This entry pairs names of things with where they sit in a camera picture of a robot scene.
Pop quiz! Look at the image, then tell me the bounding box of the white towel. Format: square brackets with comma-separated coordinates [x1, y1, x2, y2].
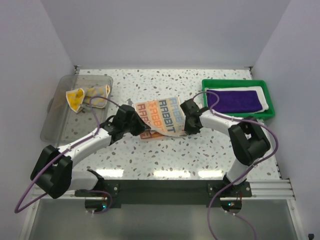
[205, 86, 269, 113]

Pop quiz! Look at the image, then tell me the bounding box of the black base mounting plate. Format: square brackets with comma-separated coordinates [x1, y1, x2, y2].
[74, 178, 253, 209]

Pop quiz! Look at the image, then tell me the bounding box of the green plastic tray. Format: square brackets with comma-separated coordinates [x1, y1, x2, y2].
[202, 79, 276, 120]

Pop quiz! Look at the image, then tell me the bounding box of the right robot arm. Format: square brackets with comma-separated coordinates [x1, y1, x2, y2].
[180, 99, 271, 197]

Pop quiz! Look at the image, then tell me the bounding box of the clear grey plastic bin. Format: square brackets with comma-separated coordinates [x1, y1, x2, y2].
[40, 74, 113, 145]

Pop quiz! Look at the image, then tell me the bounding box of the colourful patterned towel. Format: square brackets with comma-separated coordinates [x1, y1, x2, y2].
[134, 96, 186, 141]

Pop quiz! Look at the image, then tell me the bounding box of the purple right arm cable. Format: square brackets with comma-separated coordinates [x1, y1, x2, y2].
[191, 91, 280, 240]

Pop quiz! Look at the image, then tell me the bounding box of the aluminium frame rail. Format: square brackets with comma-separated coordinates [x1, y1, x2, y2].
[31, 178, 297, 201]

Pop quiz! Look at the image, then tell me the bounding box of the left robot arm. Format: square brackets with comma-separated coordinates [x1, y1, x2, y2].
[30, 104, 150, 199]

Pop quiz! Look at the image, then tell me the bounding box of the yellow grey patterned towel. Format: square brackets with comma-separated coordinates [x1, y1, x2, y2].
[65, 84, 111, 114]

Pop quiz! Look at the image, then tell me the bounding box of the purple towel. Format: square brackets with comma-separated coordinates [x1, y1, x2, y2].
[206, 90, 265, 114]

